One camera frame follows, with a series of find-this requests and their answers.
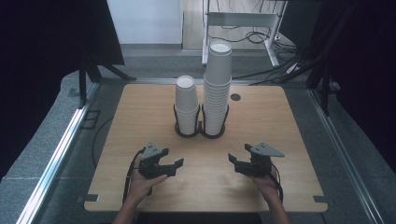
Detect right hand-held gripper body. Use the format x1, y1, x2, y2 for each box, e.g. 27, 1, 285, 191
235, 142, 285, 178

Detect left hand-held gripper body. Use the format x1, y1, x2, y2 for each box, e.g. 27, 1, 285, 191
137, 142, 172, 180

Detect black wire cup holder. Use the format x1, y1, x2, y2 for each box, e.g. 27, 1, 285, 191
173, 103, 230, 140

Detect short stack of paper cups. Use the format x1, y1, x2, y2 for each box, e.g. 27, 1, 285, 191
174, 75, 201, 135

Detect tall stack of paper cups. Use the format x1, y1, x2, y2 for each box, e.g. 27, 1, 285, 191
203, 41, 233, 136

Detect person's right hand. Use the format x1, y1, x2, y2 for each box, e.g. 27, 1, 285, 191
247, 164, 281, 200

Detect person's left hand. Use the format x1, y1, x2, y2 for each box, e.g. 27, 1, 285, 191
129, 160, 168, 200

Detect white power strip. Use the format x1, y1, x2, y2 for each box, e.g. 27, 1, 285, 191
286, 63, 301, 75

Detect black metal stand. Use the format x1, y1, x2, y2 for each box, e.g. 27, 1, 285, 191
78, 52, 137, 110
306, 60, 332, 117

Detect black curtain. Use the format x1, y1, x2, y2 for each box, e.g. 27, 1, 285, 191
279, 0, 396, 175
0, 0, 125, 183

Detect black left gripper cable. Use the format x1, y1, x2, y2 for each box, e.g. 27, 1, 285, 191
122, 147, 148, 204

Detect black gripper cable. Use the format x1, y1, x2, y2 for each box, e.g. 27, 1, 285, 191
268, 161, 284, 203
122, 147, 148, 204

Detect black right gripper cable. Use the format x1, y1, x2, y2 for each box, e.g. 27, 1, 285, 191
268, 161, 284, 203

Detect thin black floor cable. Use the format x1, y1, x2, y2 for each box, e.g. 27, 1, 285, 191
91, 115, 115, 170

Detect aluminium floor rail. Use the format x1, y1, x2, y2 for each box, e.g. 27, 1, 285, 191
15, 82, 101, 224
306, 88, 387, 224

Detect black floor cables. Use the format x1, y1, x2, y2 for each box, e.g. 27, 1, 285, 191
211, 26, 316, 87

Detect white metal desk frame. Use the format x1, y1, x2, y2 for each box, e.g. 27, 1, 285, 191
201, 0, 288, 68

